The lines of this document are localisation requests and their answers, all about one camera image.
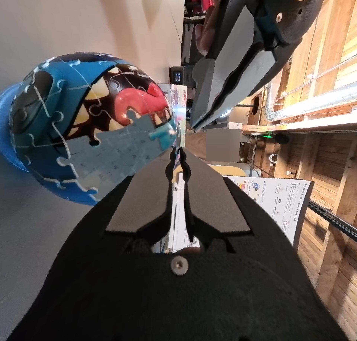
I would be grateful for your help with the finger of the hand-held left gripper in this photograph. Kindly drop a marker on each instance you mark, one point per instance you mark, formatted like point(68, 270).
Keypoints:
point(234, 45)
point(251, 76)

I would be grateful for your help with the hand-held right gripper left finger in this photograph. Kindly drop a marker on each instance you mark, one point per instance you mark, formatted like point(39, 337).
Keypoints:
point(139, 204)

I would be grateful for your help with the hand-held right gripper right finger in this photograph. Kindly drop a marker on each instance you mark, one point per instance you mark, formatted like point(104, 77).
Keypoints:
point(214, 204)

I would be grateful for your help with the blue puzzle ball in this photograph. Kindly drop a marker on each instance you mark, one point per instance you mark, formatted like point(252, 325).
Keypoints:
point(92, 129)

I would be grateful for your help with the printed puzzle box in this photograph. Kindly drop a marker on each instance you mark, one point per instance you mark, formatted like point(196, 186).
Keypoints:
point(178, 101)

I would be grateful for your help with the blue ball stand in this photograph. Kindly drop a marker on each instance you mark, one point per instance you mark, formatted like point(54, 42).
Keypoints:
point(8, 129)

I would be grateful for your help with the person's left hand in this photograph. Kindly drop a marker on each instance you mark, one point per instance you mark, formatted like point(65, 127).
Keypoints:
point(206, 37)

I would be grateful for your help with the small dark flat object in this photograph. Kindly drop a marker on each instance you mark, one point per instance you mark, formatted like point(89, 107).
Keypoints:
point(181, 76)

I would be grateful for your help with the printed instruction sheet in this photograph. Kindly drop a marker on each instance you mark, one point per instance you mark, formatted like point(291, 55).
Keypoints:
point(279, 204)

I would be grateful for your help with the black ceiling pipe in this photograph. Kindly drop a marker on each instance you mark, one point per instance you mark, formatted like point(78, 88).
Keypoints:
point(334, 219)

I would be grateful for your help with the ribbed silver air duct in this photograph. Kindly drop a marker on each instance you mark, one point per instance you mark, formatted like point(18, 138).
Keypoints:
point(320, 102)

